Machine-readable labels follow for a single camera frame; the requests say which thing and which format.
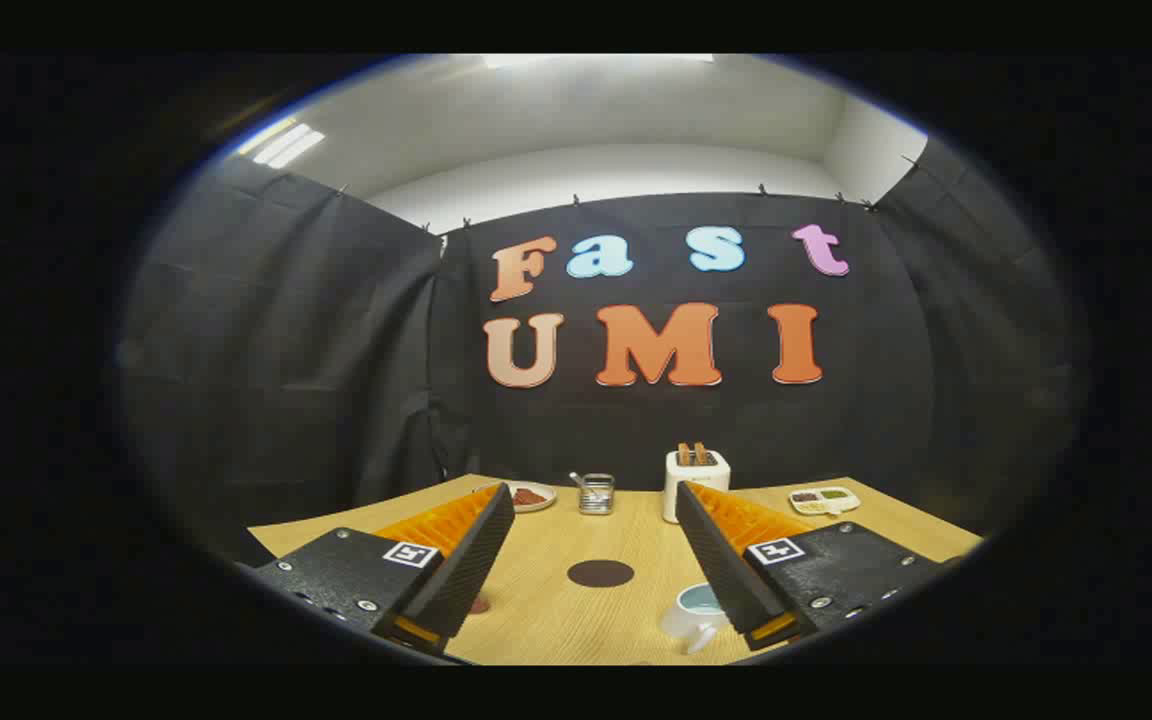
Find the white cup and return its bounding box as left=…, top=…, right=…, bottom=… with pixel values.
left=660, top=583, right=732, bottom=656

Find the black backdrop cloth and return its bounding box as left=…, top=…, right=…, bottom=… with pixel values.
left=119, top=135, right=1087, bottom=561

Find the wooden table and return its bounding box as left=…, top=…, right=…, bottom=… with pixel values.
left=248, top=474, right=985, bottom=666

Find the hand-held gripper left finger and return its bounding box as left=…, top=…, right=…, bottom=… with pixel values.
left=254, top=482, right=517, bottom=657

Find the dark brown round coaster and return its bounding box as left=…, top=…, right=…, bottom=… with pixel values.
left=567, top=560, right=636, bottom=589

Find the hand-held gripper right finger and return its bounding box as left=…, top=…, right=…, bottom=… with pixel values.
left=675, top=480, right=945, bottom=651

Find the striped ceiling light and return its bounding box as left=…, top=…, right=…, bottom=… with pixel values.
left=253, top=122, right=326, bottom=169

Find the white divided dish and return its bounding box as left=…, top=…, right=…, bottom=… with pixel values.
left=789, top=486, right=861, bottom=517

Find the white plate with red food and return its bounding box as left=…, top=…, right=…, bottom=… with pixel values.
left=473, top=481, right=558, bottom=514

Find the white toaster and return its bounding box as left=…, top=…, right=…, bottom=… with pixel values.
left=663, top=449, right=732, bottom=525

